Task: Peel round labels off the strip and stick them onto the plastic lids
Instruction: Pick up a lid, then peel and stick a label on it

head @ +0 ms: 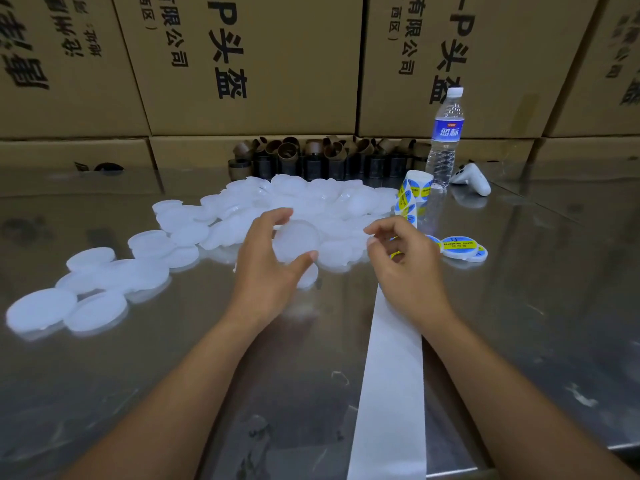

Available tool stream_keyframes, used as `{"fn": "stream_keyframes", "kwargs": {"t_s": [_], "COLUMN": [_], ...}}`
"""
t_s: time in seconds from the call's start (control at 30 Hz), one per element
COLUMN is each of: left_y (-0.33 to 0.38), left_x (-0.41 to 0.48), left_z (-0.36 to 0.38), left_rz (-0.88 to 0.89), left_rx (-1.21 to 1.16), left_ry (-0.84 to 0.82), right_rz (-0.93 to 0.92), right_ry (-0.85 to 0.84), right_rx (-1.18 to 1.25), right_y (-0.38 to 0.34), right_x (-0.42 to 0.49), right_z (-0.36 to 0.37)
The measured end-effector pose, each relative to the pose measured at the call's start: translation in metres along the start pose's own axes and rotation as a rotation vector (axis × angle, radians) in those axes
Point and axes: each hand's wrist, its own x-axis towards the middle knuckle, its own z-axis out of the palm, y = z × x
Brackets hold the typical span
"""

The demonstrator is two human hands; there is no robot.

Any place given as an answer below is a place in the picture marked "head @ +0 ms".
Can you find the person's right hand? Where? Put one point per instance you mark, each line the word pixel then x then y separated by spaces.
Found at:
pixel 415 280

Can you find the person's left hand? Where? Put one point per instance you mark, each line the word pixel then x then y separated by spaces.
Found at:
pixel 260 280

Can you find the labelled lid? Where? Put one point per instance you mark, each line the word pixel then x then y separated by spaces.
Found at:
pixel 483 256
pixel 460 245
pixel 298 238
pixel 432 240

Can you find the pile of white plastic lids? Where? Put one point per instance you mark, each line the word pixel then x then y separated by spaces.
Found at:
pixel 250 210

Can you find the sticker roll with backing strip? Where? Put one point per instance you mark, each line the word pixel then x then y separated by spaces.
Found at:
pixel 390 415

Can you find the person's left forearm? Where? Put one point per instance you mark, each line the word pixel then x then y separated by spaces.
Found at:
pixel 160 410

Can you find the person's right forearm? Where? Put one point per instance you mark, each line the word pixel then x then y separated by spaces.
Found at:
pixel 525 415

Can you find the white handheld controller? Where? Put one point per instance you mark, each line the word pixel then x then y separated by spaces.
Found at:
pixel 472 179

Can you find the row of dark cardboard tubes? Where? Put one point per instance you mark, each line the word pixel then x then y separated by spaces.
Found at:
pixel 305 162

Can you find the clear plastic water bottle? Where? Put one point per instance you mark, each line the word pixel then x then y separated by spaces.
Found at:
pixel 446 145

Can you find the stack of brown cardboard boxes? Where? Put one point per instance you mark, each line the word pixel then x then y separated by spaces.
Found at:
pixel 270 75

